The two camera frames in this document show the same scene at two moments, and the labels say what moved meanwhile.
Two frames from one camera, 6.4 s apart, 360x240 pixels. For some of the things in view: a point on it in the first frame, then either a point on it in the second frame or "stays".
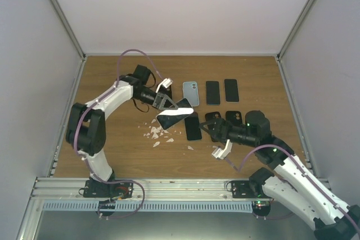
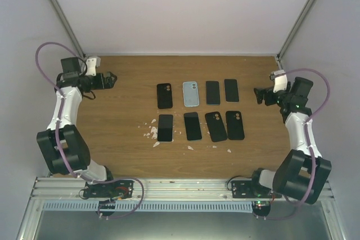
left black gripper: [161, 101] to [109, 84]
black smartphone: [231, 90] stays
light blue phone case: [190, 91] stays
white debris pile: [157, 131] stays
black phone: [171, 116] to [165, 125]
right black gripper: [220, 122] to [260, 96]
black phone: [212, 93] stays
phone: [193, 130] stays
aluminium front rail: [143, 189] stays
